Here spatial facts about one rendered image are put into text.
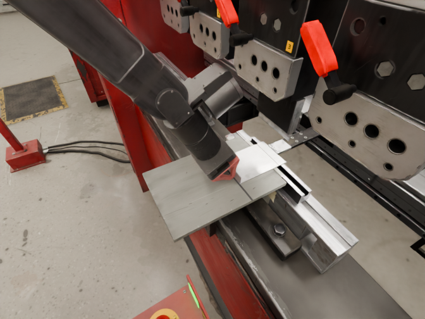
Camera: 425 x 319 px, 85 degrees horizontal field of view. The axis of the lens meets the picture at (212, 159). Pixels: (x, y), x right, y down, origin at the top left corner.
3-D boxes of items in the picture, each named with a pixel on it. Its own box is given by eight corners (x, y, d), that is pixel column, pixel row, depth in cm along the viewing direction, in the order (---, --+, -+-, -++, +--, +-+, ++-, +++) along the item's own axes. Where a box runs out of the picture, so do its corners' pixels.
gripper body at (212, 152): (210, 127, 49) (194, 104, 43) (238, 157, 43) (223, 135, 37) (186, 147, 49) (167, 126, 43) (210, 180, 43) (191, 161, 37)
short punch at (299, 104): (255, 117, 53) (261, 78, 47) (262, 114, 54) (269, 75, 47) (284, 142, 47) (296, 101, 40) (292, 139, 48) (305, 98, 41)
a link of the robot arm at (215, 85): (131, 76, 34) (151, 103, 28) (191, 24, 34) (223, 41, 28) (175, 124, 43) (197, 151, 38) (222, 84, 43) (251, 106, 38)
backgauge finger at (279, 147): (257, 140, 62) (259, 125, 58) (325, 112, 71) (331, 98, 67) (288, 170, 55) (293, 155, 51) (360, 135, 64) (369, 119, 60)
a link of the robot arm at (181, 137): (153, 112, 37) (167, 131, 34) (187, 83, 37) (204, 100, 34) (176, 135, 43) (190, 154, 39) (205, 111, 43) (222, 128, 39)
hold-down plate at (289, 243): (213, 171, 69) (213, 164, 67) (228, 165, 71) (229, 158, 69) (281, 262, 51) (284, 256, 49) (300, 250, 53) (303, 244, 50)
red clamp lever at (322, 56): (303, 18, 25) (338, 102, 25) (330, 13, 27) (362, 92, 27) (293, 30, 27) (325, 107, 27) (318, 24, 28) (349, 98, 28)
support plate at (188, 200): (142, 176, 53) (141, 173, 52) (239, 138, 62) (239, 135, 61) (174, 242, 42) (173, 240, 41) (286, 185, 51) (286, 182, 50)
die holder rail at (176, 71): (152, 74, 113) (148, 54, 106) (164, 71, 115) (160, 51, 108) (200, 130, 82) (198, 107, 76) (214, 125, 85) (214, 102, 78)
